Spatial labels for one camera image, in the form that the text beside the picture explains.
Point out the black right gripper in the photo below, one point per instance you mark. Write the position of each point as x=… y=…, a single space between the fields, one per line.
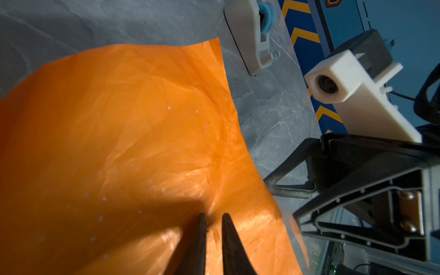
x=374 y=196

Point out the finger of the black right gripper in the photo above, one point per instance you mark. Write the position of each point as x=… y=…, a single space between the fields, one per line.
x=295 y=177

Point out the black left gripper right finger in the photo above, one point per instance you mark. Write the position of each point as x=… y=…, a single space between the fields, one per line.
x=235 y=259

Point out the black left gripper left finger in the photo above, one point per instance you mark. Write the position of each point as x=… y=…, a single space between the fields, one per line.
x=194 y=259

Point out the clear adhesive tape strip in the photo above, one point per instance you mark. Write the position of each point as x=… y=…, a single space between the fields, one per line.
x=293 y=227

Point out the yellow wrapping paper sheet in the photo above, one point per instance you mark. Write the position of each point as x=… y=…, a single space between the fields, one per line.
x=109 y=156

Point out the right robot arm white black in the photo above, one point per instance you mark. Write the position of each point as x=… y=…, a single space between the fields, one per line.
x=428 y=103

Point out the white tape dispenser blue roll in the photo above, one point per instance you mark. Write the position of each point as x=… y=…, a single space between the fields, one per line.
x=250 y=23

